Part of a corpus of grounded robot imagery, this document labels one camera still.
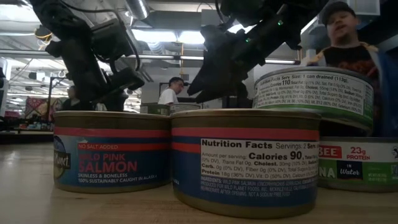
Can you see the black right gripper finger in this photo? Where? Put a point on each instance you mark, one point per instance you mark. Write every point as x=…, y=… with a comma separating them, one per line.
x=202, y=84
x=217, y=95

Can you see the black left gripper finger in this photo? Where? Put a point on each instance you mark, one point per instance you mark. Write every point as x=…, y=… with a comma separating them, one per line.
x=115, y=101
x=124, y=80

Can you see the olive green tuna can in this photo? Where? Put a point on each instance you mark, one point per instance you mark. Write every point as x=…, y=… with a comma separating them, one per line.
x=154, y=109

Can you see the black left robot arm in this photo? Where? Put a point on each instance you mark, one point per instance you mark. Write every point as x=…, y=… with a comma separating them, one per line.
x=59, y=18

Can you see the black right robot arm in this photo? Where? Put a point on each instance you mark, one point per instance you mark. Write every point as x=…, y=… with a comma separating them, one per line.
x=280, y=18

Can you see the person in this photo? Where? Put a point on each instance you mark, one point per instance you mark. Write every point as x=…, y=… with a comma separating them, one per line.
x=342, y=25
x=169, y=95
x=73, y=101

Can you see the bright ceiling light panel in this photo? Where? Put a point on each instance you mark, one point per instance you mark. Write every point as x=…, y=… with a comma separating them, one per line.
x=174, y=36

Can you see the colourful cloth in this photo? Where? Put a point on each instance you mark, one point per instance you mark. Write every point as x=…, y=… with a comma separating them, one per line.
x=37, y=107

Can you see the blue pink salmon can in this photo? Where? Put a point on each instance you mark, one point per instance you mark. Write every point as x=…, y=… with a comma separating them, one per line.
x=245, y=191
x=112, y=166

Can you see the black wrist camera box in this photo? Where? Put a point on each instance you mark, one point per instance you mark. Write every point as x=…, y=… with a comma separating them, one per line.
x=110, y=39

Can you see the black ceiling camera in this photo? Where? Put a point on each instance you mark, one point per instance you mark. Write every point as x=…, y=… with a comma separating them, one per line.
x=43, y=32

